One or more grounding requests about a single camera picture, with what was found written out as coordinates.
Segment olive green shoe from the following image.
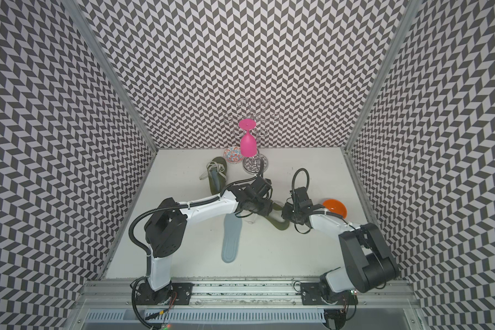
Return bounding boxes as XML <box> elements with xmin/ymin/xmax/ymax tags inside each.
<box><xmin>199</xmin><ymin>157</ymin><xmax>228</xmax><ymax>195</ymax></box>
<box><xmin>246</xmin><ymin>201</ymin><xmax>290</xmax><ymax>230</ymax></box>

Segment grey-blue insole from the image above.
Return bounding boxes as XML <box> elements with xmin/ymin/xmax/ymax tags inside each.
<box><xmin>221</xmin><ymin>214</ymin><xmax>243</xmax><ymax>263</ymax></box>

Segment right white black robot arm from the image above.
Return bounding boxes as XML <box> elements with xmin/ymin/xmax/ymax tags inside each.
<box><xmin>282</xmin><ymin>168</ymin><xmax>400</xmax><ymax>305</ymax></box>

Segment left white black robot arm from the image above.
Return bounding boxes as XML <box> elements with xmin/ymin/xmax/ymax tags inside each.
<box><xmin>128</xmin><ymin>162</ymin><xmax>273</xmax><ymax>305</ymax></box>

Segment clear glass holder stand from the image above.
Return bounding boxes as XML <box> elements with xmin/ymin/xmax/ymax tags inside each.
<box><xmin>226</xmin><ymin>97</ymin><xmax>279</xmax><ymax>174</ymax></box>

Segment orange plastic bowl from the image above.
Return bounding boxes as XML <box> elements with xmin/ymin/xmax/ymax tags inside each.
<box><xmin>323</xmin><ymin>199</ymin><xmax>348</xmax><ymax>219</ymax></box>

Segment colourful patterned small bowl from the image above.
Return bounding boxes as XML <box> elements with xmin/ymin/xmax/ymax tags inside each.
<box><xmin>223</xmin><ymin>147</ymin><xmax>244</xmax><ymax>164</ymax></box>

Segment pink plastic wine glass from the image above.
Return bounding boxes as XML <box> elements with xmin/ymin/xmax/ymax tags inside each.
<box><xmin>239</xmin><ymin>118</ymin><xmax>257</xmax><ymax>158</ymax></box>

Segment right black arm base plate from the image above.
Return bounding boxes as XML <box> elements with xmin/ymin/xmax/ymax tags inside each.
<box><xmin>300</xmin><ymin>283</ymin><xmax>358</xmax><ymax>306</ymax></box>

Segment white slotted cable duct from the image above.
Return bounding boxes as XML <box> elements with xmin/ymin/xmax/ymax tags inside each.
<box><xmin>85</xmin><ymin>308</ymin><xmax>325</xmax><ymax>325</ymax></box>

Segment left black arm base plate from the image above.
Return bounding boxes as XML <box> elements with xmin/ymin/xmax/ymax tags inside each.
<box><xmin>134</xmin><ymin>281</ymin><xmax>194</xmax><ymax>305</ymax></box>

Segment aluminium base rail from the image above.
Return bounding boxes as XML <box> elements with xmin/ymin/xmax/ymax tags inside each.
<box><xmin>71</xmin><ymin>278</ymin><xmax>422</xmax><ymax>310</ymax></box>

